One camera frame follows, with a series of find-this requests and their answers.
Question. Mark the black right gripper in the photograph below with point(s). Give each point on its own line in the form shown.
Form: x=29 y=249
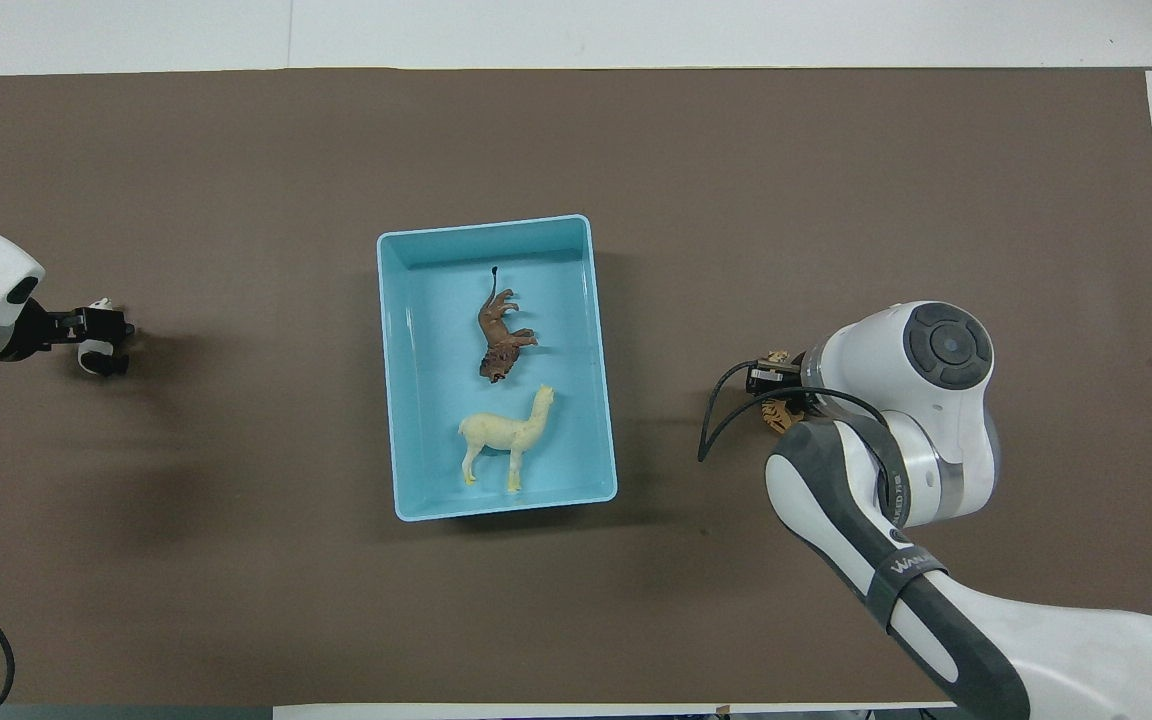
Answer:
x=776 y=380

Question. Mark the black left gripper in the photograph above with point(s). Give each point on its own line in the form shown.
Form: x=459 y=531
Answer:
x=86 y=325

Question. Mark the black white panda toy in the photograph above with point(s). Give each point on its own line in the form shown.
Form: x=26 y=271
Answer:
x=88 y=358

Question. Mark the orange tiger toy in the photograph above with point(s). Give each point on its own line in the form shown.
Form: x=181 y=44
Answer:
x=781 y=415

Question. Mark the cream alpaca toy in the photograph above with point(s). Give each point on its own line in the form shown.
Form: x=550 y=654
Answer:
x=501 y=432

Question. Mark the brown lion toy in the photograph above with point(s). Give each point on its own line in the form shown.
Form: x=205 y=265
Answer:
x=498 y=335

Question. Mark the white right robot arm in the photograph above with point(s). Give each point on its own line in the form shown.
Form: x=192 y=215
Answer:
x=936 y=400

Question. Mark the light blue storage box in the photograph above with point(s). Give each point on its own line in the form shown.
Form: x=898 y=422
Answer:
x=426 y=400

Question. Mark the brown table mat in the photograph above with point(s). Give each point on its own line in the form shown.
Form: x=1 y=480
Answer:
x=636 y=150

